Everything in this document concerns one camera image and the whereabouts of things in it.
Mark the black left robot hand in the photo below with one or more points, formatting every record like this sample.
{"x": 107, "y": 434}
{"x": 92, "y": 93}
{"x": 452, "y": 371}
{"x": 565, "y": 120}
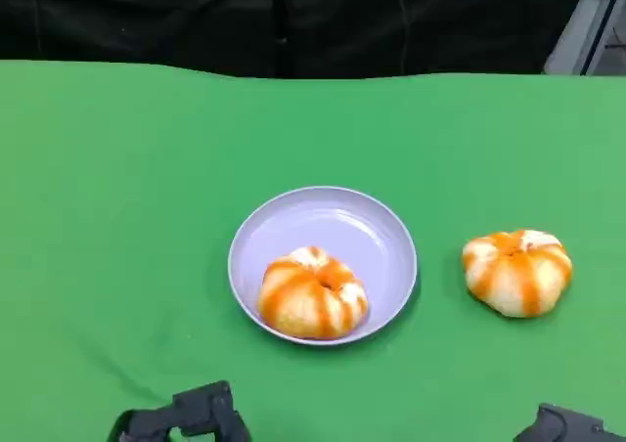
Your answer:
{"x": 205, "y": 408}

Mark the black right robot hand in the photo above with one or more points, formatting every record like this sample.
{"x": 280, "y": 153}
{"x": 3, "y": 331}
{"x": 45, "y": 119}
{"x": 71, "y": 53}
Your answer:
{"x": 562, "y": 427}

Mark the orange and white bread roll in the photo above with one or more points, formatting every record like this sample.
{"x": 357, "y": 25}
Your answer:
{"x": 518, "y": 276}
{"x": 313, "y": 300}

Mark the lilac plate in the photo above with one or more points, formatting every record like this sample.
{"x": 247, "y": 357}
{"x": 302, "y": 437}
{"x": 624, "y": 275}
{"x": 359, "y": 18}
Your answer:
{"x": 332, "y": 222}

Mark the green table cloth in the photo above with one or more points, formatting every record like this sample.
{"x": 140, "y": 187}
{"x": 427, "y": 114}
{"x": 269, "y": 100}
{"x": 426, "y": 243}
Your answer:
{"x": 122, "y": 192}

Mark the black curtain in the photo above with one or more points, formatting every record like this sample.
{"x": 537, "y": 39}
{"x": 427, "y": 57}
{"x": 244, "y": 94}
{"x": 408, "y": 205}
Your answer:
{"x": 195, "y": 16}

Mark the grey metal stand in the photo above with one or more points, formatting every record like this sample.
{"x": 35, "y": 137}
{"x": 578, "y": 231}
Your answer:
{"x": 592, "y": 36}

